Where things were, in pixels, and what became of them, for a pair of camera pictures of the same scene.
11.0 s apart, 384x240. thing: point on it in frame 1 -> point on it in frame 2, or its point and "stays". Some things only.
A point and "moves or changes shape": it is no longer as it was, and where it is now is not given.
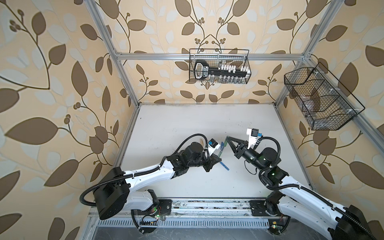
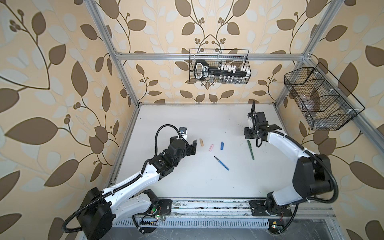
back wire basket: x=220 y=66 stays
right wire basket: x=322 y=100 stays
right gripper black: x=239 y=153 -> x=246 y=133
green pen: x=221 y=151 moves or changes shape
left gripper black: x=211 y=162 -> x=193 y=148
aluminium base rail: x=186 y=213 stays
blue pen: x=224 y=165 stays
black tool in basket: x=202 y=70 stays
